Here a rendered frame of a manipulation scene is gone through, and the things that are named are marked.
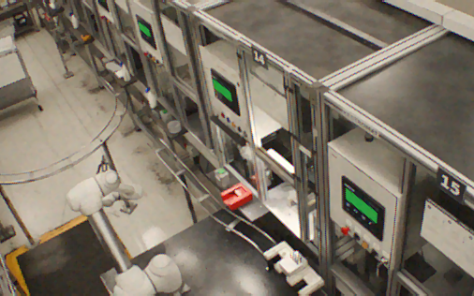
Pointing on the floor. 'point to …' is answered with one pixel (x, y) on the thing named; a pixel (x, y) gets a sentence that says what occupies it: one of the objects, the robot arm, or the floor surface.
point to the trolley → (19, 91)
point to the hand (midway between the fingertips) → (103, 159)
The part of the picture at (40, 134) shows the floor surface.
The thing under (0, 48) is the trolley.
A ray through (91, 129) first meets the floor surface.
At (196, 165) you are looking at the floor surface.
